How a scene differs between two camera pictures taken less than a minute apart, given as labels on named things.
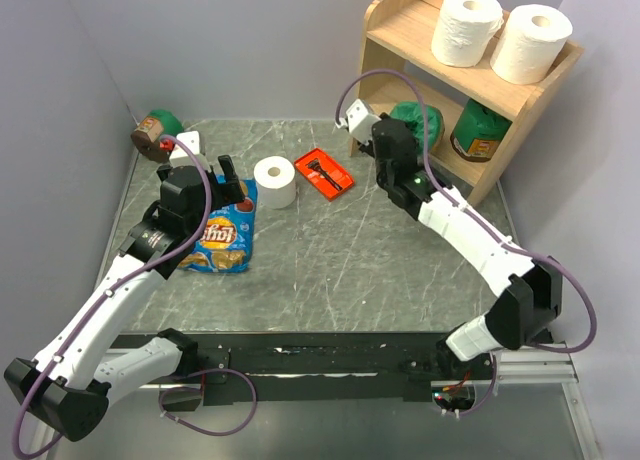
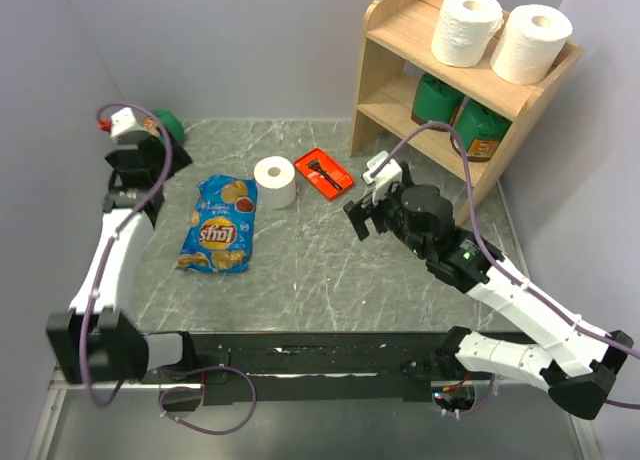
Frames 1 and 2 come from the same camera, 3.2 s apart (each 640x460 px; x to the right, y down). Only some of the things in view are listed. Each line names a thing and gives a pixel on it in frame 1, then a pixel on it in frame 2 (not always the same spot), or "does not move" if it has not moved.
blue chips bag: [226, 243] does not move
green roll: [479, 132] does not move
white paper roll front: [469, 20] does not move
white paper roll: [276, 182] does not move
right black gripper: [367, 148] -> [357, 215]
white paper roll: [531, 44] does not move
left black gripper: [227, 192] -> [180, 159]
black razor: [314, 163] does not move
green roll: [411, 113] -> [435, 101]
